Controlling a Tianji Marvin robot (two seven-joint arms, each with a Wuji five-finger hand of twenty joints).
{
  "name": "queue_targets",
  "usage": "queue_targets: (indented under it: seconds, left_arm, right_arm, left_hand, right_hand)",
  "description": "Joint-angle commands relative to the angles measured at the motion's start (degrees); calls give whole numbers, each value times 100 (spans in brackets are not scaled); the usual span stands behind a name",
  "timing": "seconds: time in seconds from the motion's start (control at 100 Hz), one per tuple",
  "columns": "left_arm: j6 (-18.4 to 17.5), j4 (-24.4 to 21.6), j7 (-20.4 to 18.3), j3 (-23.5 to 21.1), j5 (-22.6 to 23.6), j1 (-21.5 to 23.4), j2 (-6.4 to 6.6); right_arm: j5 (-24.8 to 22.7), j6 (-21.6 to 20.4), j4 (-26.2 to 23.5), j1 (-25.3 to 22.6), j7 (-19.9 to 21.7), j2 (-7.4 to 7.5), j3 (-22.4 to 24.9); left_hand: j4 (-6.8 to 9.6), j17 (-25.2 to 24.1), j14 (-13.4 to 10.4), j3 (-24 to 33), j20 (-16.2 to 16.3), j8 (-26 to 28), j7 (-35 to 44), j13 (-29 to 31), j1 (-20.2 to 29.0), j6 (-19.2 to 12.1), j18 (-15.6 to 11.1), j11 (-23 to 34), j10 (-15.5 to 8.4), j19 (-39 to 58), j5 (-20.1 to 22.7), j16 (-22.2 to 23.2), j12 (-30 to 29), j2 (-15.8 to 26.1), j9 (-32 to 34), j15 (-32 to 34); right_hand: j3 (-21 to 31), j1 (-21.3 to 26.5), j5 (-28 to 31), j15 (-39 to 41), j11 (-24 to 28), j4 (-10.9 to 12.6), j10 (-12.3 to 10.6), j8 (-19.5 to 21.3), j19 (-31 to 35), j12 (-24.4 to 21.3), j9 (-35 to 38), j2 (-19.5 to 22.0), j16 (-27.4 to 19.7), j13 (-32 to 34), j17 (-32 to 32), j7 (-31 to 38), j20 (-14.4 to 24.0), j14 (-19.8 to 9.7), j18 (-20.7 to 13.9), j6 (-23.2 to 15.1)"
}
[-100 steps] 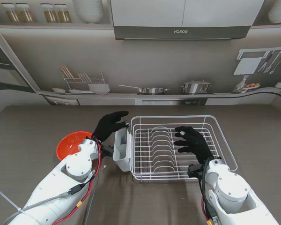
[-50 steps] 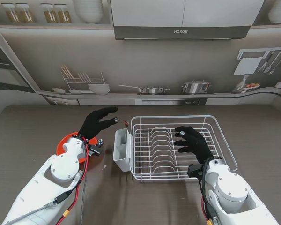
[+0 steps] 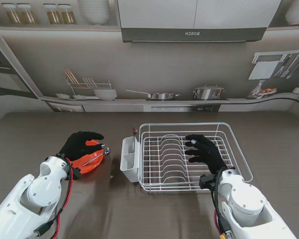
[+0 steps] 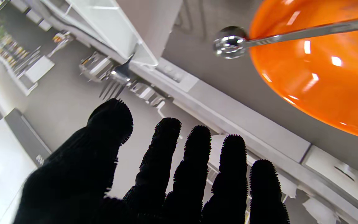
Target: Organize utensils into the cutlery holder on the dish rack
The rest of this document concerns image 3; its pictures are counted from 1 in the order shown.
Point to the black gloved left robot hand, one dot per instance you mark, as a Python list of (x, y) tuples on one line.
[(74, 147)]

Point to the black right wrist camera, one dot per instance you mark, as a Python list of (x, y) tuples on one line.
[(205, 181)]

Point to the printed kitchen backdrop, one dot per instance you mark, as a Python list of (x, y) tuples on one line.
[(164, 69)]

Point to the metal spoon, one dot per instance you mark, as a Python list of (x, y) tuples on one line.
[(107, 150)]

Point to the orange plastic bowl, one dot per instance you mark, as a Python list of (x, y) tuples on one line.
[(89, 167)]

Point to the metal fork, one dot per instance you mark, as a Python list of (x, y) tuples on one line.
[(134, 131)]

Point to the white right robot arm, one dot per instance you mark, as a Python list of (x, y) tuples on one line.
[(249, 201)]

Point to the white plastic utensil holder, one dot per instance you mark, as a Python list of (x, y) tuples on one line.
[(130, 171)]

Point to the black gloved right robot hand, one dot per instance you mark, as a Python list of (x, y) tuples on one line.
[(211, 154)]

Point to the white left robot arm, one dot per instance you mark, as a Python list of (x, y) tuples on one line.
[(32, 196)]

